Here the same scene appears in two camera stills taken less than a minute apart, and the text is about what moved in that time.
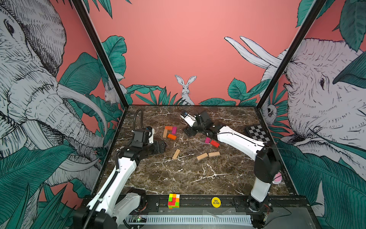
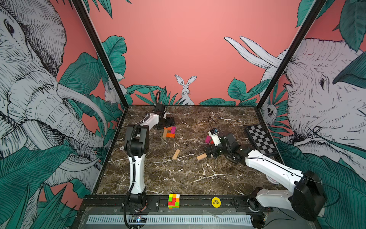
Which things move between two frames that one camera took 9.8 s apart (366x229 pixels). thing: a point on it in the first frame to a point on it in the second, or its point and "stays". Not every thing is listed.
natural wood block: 165,133 stays
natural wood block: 176,154 stays
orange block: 172,137 stays
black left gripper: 157,149 to 169,124
